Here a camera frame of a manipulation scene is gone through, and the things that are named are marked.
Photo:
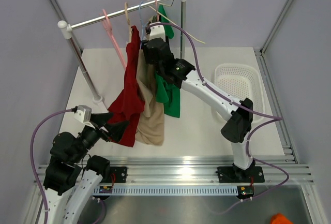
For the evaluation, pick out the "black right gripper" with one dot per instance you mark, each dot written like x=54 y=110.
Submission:
x=146 y=54

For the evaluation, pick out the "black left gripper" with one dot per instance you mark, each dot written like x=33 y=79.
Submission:
x=116 y=130

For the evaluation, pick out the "red t shirt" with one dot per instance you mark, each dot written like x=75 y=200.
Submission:
x=129 y=105

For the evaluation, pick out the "blue wire hanger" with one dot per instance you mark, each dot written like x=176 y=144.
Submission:
x=141 y=22

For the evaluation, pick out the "pink wire hanger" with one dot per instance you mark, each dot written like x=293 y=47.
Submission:
x=156 y=10

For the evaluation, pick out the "beige wooden hanger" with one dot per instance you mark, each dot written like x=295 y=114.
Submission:
x=128 y=22

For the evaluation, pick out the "beige t shirt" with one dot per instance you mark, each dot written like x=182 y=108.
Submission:
x=150 y=129

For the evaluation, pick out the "green t shirt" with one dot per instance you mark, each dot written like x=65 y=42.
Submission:
x=167 y=94

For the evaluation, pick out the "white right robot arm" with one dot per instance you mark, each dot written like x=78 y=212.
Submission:
x=236 y=113

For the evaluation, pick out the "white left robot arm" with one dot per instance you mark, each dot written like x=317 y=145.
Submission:
x=67 y=185

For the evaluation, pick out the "thick pink plastic hanger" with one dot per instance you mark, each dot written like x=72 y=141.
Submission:
x=108 y=28

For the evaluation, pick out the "white perforated plastic basket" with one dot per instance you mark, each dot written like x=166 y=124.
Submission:
x=241 y=81

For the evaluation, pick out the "metal clothes rack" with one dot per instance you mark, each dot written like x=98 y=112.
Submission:
x=91 y=87

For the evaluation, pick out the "orange cloth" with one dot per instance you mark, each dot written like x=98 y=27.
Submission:
x=279 y=218

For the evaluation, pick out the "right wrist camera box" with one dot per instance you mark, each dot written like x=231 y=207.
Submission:
x=155 y=32

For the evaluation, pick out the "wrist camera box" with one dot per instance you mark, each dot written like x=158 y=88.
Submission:
x=155 y=32
x=83 y=114

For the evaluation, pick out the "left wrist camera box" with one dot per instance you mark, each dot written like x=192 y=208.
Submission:
x=83 y=114

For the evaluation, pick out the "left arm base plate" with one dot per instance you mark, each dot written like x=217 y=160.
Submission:
x=115 y=175

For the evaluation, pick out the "white slotted cable duct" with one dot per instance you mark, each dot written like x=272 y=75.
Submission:
x=166 y=191

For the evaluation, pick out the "aluminium mounting rail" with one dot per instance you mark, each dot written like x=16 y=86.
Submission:
x=202 y=169

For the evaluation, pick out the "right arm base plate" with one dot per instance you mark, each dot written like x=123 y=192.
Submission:
x=229 y=174

